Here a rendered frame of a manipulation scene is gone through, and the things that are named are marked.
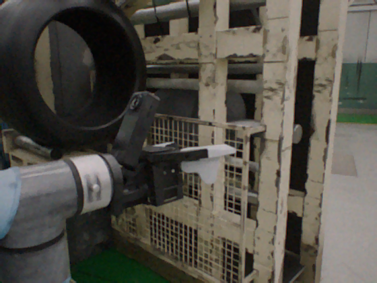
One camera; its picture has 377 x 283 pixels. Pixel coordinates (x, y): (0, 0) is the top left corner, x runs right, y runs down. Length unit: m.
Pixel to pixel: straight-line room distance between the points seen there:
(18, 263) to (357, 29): 10.11
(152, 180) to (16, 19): 0.83
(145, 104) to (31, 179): 0.18
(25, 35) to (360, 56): 9.60
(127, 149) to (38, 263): 0.18
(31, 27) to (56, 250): 0.85
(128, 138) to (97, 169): 0.07
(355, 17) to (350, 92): 2.00
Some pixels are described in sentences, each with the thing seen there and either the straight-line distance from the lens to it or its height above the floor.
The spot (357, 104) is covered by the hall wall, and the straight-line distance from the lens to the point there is 10.22.
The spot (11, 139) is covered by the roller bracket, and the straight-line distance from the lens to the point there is 1.56.
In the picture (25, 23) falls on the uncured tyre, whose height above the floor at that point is 1.33.
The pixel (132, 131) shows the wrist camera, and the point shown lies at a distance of 0.46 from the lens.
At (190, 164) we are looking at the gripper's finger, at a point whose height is 1.05.
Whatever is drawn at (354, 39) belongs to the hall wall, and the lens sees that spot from 10.27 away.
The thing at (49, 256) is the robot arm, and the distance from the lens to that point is 0.44.
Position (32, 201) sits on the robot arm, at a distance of 0.41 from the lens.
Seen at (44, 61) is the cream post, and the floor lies 1.23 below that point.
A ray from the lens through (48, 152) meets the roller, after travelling 1.26.
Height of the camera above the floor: 1.19
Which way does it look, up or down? 12 degrees down
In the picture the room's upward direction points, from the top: straight up
